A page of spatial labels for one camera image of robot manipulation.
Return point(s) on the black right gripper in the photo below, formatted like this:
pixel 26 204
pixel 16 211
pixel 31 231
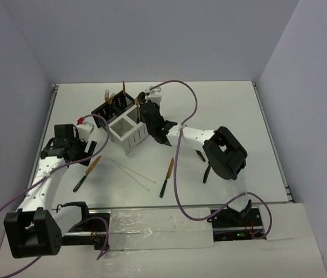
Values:
pixel 155 105

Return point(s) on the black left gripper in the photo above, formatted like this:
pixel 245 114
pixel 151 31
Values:
pixel 83 158

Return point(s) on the gold spoon green handle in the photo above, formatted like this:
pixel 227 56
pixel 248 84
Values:
pixel 137 105

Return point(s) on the gold knife green handle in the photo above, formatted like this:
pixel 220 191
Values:
pixel 124 88
pixel 88 171
pixel 168 175

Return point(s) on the gold fork green handle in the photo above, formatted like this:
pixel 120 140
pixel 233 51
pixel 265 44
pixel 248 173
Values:
pixel 111 97
pixel 106 96

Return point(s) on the black spoon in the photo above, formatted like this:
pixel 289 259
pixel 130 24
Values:
pixel 141 98

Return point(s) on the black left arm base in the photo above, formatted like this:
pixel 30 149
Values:
pixel 81 226

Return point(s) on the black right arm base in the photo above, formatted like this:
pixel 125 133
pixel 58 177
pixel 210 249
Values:
pixel 230 225

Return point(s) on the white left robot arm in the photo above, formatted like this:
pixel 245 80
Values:
pixel 32 230

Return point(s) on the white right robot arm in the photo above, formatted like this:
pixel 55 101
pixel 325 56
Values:
pixel 226 157

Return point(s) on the white utensil caddy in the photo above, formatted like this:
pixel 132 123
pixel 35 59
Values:
pixel 126 132

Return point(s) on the black utensil caddy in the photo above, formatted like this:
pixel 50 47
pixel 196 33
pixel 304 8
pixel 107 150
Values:
pixel 110 112

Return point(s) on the black knife upper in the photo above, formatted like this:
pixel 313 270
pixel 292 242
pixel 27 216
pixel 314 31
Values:
pixel 200 155

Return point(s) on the black knife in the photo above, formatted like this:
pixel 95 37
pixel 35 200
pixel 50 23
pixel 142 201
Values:
pixel 200 155
pixel 206 174

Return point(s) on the white chopstick upper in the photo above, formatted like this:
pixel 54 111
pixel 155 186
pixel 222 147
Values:
pixel 133 171

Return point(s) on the white chopstick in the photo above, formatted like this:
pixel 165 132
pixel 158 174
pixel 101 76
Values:
pixel 134 179
pixel 133 171

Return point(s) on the white chopstick lower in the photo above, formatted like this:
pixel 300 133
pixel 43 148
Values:
pixel 134 179

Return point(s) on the black knife lower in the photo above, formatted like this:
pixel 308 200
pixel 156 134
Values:
pixel 206 174

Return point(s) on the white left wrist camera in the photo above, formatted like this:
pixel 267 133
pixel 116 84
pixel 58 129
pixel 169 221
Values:
pixel 84 129

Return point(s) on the aluminium table rail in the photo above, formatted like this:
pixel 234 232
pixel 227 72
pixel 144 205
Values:
pixel 43 134

